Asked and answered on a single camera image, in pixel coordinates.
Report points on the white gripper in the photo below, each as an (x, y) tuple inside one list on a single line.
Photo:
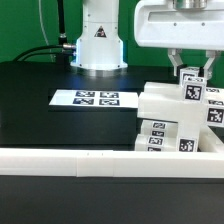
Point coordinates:
[(157, 23)]

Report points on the white tagged nut cube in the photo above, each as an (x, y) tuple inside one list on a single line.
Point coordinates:
[(194, 88), (188, 71)]

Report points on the white chair back frame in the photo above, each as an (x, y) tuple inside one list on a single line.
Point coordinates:
[(160, 101)]

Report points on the white chair seat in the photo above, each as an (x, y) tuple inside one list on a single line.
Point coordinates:
[(188, 137)]

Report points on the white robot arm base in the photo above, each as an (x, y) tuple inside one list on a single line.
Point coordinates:
[(99, 49)]

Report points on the flat white tag plate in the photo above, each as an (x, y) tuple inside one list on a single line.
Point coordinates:
[(88, 98)]

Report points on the white U-shaped obstacle frame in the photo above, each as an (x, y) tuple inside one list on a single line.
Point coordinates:
[(207, 163)]

